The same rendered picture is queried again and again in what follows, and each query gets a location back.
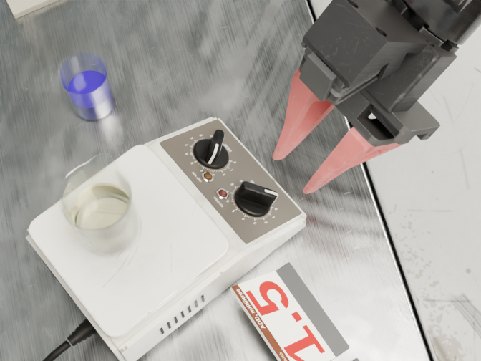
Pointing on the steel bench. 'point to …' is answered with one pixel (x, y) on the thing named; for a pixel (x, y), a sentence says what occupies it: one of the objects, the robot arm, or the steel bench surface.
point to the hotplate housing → (154, 327)
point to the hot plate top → (101, 264)
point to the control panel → (230, 181)
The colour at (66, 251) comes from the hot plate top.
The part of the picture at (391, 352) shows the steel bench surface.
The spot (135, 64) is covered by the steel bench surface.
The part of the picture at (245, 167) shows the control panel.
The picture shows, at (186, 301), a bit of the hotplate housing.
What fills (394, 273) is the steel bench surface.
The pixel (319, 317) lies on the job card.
